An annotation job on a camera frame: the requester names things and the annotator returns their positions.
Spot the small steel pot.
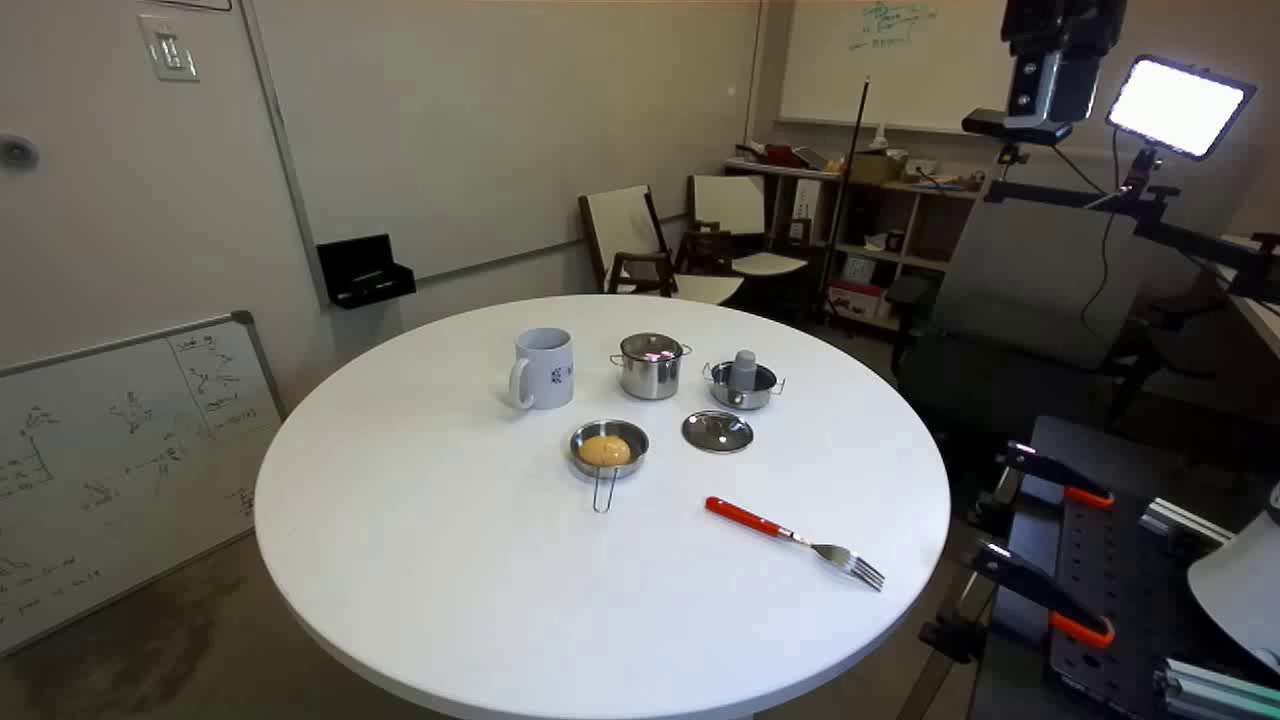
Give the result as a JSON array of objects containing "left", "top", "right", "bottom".
[{"left": 704, "top": 355, "right": 786, "bottom": 418}]

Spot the red handled fork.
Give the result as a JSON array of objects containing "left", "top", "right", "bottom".
[{"left": 698, "top": 493, "right": 888, "bottom": 597}]

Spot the small steel bowl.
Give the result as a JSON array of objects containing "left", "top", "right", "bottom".
[{"left": 678, "top": 410, "right": 759, "bottom": 457}]

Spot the black camera on boom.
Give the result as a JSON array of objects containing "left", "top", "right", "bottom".
[{"left": 961, "top": 109, "right": 1079, "bottom": 150}]

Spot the dark wooden stick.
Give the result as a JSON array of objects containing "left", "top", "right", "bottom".
[{"left": 834, "top": 79, "right": 877, "bottom": 218}]

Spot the cardboard box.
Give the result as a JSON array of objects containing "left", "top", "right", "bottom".
[{"left": 848, "top": 150, "right": 910, "bottom": 188}]

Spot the tall steel pot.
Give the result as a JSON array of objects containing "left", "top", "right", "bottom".
[{"left": 613, "top": 328, "right": 694, "bottom": 406}]

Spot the white light switch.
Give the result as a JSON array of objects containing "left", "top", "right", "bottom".
[{"left": 136, "top": 11, "right": 202, "bottom": 87}]

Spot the leaning whiteboard with writing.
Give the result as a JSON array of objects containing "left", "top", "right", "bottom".
[{"left": 0, "top": 309, "right": 289, "bottom": 656}]

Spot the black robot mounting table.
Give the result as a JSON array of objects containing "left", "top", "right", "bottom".
[{"left": 964, "top": 411, "right": 1280, "bottom": 720}]

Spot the round wall fixture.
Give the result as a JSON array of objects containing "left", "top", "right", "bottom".
[{"left": 0, "top": 128, "right": 44, "bottom": 175}]

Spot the orange handled black clamp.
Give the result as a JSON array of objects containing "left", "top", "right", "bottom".
[
  {"left": 977, "top": 435, "right": 1119, "bottom": 533},
  {"left": 933, "top": 538, "right": 1119, "bottom": 665}
]

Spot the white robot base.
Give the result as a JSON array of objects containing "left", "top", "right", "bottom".
[{"left": 1182, "top": 484, "right": 1280, "bottom": 678}]

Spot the LED light panel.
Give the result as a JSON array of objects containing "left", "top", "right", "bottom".
[{"left": 1103, "top": 52, "right": 1258, "bottom": 165}]

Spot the silver aluminium rail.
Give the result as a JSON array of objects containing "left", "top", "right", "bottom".
[{"left": 1135, "top": 493, "right": 1236, "bottom": 550}]

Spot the wooden shelf unit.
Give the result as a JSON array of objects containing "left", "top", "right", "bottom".
[{"left": 723, "top": 136, "right": 990, "bottom": 338}]

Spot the small steel pan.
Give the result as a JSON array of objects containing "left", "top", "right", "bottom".
[{"left": 568, "top": 418, "right": 654, "bottom": 517}]

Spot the orange food piece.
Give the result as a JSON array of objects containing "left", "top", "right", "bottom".
[{"left": 576, "top": 433, "right": 634, "bottom": 471}]

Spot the green tinted aluminium rail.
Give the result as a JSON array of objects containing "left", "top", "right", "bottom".
[{"left": 1151, "top": 656, "right": 1280, "bottom": 720}]

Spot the small wall whiteboard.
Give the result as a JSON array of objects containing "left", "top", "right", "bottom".
[{"left": 777, "top": 0, "right": 1074, "bottom": 136}]

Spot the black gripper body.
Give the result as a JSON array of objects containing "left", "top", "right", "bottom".
[{"left": 1000, "top": 0, "right": 1130, "bottom": 64}]

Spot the white mug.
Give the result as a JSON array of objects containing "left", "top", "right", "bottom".
[{"left": 503, "top": 324, "right": 580, "bottom": 418}]

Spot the white wooden chair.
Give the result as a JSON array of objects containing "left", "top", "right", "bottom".
[
  {"left": 576, "top": 186, "right": 747, "bottom": 309},
  {"left": 684, "top": 173, "right": 812, "bottom": 286}
]

